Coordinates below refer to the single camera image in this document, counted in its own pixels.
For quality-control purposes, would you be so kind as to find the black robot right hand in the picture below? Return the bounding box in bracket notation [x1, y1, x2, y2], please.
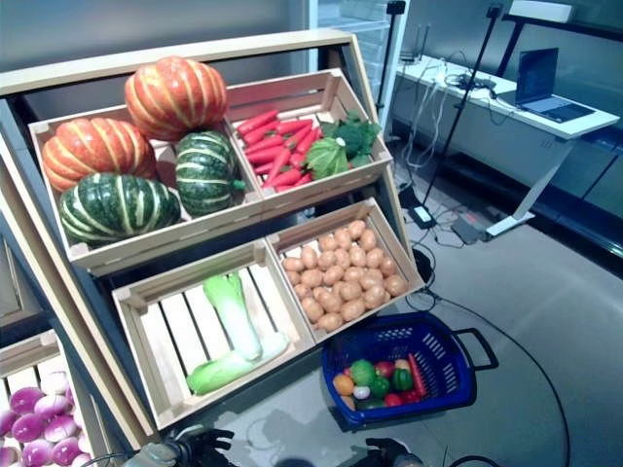
[364, 436, 410, 467]

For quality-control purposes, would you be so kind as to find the round green leafy cabbage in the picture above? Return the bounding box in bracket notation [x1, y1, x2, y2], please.
[305, 136, 350, 181]

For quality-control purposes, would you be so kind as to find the blue plastic shopping basket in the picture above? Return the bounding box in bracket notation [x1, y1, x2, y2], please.
[320, 311, 500, 424]

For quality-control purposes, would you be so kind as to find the black power adapter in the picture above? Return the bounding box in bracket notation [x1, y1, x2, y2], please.
[406, 203, 439, 230]

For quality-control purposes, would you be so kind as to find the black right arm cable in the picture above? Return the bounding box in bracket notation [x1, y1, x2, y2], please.
[450, 454, 502, 467]

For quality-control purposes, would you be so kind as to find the white cable bundle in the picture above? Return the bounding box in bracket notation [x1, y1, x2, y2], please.
[403, 57, 457, 171]

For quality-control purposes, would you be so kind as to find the black rack frame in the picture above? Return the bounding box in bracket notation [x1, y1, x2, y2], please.
[500, 13, 623, 79]

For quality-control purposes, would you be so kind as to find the long black floor cable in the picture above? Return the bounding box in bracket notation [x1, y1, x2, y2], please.
[406, 242, 571, 467]

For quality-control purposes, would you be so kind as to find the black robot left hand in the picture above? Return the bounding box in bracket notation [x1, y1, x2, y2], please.
[165, 425, 235, 467]

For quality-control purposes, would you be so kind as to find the glass door fridge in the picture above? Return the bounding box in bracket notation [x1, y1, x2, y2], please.
[309, 0, 415, 132]

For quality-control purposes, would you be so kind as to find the wooden display shelf frame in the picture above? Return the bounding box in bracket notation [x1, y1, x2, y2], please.
[0, 27, 429, 451]

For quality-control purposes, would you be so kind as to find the orange striped pumpkin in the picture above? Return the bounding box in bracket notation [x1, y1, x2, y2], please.
[124, 55, 229, 142]
[41, 117, 158, 194]

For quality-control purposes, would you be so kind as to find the green striped pumpkin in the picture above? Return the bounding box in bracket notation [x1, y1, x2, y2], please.
[174, 129, 247, 218]
[57, 172, 182, 247]

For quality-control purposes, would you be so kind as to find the black router with antennas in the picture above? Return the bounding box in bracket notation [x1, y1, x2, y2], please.
[399, 23, 432, 63]

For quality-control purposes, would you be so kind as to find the small green toy lettuce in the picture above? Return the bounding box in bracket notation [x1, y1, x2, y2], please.
[348, 358, 377, 386]

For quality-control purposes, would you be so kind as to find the dark green toy broccoli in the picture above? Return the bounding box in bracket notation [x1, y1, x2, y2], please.
[320, 110, 384, 169]

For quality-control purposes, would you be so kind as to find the open dark laptop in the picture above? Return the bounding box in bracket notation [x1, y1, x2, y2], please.
[514, 47, 598, 123]

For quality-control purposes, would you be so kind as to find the white desk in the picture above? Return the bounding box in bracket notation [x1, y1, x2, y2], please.
[393, 54, 622, 238]

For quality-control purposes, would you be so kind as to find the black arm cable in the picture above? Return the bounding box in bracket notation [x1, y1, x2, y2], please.
[450, 454, 502, 467]
[82, 451, 132, 467]

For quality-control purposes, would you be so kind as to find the toy napa cabbage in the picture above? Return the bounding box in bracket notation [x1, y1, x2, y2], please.
[202, 271, 264, 362]
[186, 331, 291, 396]

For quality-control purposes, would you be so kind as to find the grey power box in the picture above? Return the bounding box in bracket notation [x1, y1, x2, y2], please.
[450, 213, 489, 245]

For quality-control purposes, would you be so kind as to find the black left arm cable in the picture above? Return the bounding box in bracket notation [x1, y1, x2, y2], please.
[82, 451, 132, 467]

